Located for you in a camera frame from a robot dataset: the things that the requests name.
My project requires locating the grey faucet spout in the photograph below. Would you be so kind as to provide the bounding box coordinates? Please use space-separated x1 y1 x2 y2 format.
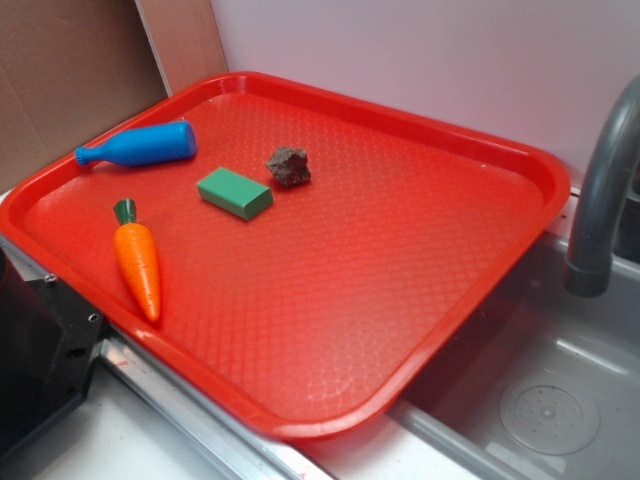
563 78 639 297

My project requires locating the green rectangular block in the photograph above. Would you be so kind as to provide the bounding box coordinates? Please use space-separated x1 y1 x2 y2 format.
197 168 274 221

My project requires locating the blue toy bottle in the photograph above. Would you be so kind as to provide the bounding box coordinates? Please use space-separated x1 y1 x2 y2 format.
75 121 198 167

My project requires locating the grey sink basin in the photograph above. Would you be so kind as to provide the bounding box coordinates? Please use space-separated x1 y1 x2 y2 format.
392 234 639 479

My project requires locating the orange toy carrot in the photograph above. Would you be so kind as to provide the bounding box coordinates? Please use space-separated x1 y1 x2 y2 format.
113 198 161 322

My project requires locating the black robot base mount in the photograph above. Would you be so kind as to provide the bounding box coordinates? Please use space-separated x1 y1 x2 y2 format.
1 253 106 460

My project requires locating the red plastic tray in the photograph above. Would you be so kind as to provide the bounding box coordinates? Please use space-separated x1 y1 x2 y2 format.
1 73 570 440

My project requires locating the brown cardboard panel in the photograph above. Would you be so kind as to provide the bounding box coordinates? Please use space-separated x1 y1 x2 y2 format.
1 1 227 191

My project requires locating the brown rock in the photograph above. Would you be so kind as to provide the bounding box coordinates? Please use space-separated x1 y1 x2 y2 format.
265 146 311 188

